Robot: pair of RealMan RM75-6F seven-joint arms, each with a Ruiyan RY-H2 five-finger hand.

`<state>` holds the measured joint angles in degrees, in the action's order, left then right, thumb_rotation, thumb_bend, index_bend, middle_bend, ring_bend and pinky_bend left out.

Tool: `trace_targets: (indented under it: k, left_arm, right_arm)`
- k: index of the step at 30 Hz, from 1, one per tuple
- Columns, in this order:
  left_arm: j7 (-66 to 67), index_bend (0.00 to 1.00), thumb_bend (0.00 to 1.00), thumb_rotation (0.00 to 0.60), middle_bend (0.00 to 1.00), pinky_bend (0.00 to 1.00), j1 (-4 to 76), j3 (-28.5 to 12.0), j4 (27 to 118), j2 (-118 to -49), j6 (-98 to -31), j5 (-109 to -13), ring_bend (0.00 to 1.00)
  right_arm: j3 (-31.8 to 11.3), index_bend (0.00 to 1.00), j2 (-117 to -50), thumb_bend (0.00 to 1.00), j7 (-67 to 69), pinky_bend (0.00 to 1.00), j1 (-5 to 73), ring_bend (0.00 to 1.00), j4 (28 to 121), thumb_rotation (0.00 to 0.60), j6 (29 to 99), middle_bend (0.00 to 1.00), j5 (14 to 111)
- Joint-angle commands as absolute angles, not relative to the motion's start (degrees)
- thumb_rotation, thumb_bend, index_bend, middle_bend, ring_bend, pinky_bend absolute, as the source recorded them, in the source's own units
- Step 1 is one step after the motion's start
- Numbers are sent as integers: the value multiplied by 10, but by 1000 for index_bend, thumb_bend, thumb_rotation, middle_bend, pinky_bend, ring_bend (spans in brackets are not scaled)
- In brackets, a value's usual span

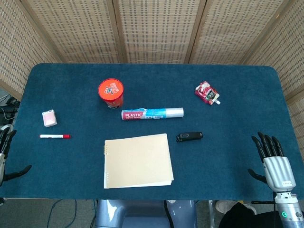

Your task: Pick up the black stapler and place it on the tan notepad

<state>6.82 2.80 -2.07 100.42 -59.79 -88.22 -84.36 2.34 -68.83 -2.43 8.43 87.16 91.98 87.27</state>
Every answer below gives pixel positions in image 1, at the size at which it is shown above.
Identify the woven folding screen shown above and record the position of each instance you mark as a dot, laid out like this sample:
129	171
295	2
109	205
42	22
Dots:
156	31

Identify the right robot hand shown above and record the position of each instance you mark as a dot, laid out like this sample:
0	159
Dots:
278	168

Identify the blue robot torso base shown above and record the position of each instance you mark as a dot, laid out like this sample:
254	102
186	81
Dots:
145	213

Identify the red white marker pen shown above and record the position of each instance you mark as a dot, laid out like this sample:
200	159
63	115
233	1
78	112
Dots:
54	136

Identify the red spouted drink pouch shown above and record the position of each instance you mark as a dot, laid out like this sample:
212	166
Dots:
207	93

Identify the plastic food wrap roll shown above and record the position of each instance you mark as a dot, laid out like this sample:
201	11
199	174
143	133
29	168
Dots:
152	114

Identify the orange lidded snack cup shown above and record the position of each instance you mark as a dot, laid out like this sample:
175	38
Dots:
111	93

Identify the black cloth bundle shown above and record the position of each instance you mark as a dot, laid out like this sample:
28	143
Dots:
244	217

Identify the blue table mat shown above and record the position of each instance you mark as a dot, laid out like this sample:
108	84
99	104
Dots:
71	166

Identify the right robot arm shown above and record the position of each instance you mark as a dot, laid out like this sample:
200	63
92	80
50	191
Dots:
287	210

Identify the beige manila folder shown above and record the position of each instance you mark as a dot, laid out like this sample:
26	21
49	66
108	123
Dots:
137	161

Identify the pink tissue pack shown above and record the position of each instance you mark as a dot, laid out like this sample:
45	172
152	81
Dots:
49	118

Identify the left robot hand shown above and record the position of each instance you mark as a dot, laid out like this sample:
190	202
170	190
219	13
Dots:
2	152

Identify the black stapler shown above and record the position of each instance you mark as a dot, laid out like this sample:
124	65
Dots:
189	136

